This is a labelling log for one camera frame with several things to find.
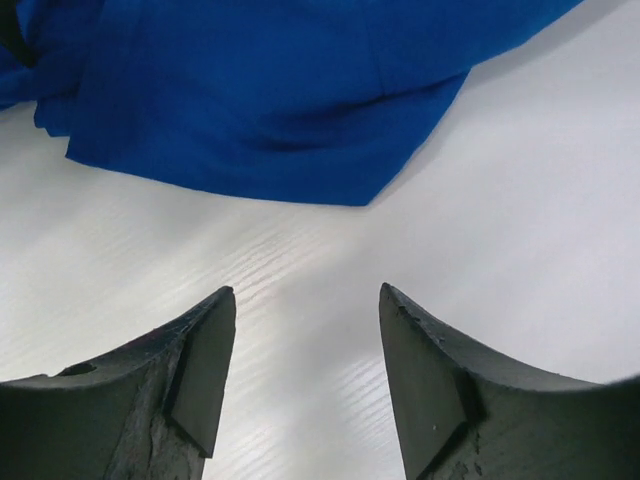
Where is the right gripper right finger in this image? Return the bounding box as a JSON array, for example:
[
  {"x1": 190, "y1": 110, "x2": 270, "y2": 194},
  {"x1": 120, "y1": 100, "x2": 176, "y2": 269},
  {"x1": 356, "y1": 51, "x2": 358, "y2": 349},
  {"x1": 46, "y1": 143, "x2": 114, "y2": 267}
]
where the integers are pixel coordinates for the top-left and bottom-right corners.
[{"x1": 379, "y1": 284, "x2": 639, "y2": 479}]

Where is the blue printed t-shirt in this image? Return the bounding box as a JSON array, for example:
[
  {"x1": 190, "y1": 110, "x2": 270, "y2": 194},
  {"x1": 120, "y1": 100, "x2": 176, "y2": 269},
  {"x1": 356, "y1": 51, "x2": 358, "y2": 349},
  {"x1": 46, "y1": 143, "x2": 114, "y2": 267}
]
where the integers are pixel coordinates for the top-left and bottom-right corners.
[{"x1": 1, "y1": 0, "x2": 573, "y2": 206}]

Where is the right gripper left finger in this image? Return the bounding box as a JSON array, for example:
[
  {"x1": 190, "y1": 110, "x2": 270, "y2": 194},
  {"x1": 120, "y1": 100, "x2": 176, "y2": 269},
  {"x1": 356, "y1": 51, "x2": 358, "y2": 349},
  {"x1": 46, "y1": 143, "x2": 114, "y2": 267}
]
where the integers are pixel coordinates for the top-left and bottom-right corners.
[{"x1": 1, "y1": 286, "x2": 236, "y2": 479}]

